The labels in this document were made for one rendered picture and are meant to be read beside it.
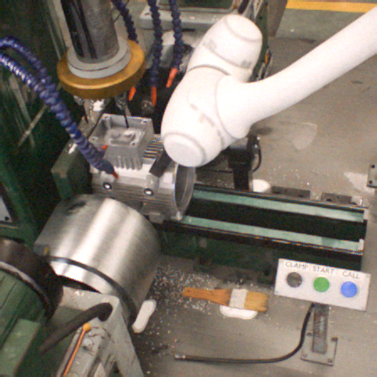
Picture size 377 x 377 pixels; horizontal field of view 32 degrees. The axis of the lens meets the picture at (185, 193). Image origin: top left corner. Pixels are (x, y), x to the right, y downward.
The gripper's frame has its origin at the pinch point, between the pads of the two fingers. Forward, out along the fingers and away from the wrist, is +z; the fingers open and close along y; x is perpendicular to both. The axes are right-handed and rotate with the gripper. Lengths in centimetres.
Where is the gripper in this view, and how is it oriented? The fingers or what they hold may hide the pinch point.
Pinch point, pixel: (160, 164)
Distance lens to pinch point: 141.9
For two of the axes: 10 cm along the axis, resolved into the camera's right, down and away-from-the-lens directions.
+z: -3.7, 5.3, 7.6
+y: -3.0, 7.1, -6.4
